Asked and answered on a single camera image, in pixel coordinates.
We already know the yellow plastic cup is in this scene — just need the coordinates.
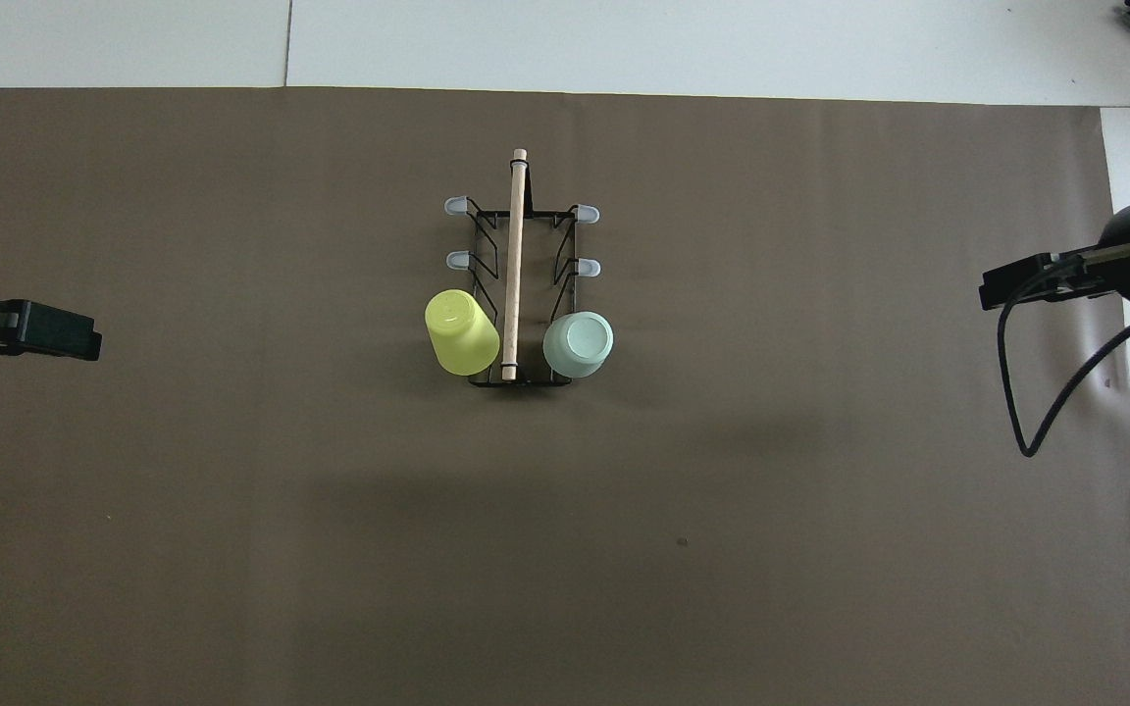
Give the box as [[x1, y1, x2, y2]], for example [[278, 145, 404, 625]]
[[425, 289, 502, 377]]

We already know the pale green plastic cup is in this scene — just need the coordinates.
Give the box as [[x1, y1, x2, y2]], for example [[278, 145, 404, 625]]
[[542, 312, 615, 378]]

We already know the brown paper table mat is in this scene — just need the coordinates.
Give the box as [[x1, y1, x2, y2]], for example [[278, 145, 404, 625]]
[[0, 86, 1130, 706]]

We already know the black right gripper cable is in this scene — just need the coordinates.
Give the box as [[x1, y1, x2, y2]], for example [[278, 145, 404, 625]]
[[999, 250, 1130, 459]]

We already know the black wire cup rack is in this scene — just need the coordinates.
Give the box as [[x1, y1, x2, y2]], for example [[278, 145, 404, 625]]
[[436, 148, 602, 388]]

